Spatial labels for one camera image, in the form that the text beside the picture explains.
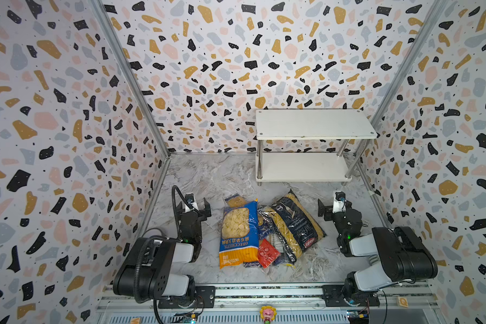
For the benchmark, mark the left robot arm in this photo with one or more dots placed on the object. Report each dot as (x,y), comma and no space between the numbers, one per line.
(146,275)

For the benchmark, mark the small orange tag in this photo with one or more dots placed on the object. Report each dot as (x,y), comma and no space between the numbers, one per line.
(402,302)

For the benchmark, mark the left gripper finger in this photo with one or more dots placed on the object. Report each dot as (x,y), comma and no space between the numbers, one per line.
(206,211)
(179,210)

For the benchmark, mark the clear yellow spaghetti packet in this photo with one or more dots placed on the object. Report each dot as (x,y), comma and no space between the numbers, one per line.
(267,227)

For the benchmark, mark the white two-tier shelf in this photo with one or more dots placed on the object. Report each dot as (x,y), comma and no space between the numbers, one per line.
(304,125)

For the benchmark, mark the red spaghetti packet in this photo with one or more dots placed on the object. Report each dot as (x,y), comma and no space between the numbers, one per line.
(267,254)

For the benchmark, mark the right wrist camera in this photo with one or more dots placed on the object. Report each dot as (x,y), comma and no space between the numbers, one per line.
(339,202)

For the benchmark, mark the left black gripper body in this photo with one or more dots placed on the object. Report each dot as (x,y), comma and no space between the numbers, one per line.
(198,211)

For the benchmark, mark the small pink yellow figurine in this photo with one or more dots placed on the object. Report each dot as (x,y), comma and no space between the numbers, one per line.
(268,314)

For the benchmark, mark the dark blue penne pasta bag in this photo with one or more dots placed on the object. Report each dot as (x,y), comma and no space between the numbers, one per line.
(297,230)

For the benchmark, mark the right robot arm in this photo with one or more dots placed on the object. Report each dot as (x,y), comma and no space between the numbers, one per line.
(400,256)

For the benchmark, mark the yellow blue spaghetti packet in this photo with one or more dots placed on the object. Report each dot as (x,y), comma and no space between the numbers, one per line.
(235,201)

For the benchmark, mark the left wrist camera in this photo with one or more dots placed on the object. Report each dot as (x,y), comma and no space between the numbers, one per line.
(190,201)

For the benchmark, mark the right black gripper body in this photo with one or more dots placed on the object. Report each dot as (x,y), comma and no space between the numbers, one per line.
(332,210)

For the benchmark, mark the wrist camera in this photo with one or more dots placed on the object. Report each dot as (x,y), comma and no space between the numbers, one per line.
(339,202)
(190,201)

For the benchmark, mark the blue orange orecchiette pasta bag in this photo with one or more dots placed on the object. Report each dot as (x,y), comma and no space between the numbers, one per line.
(239,241)

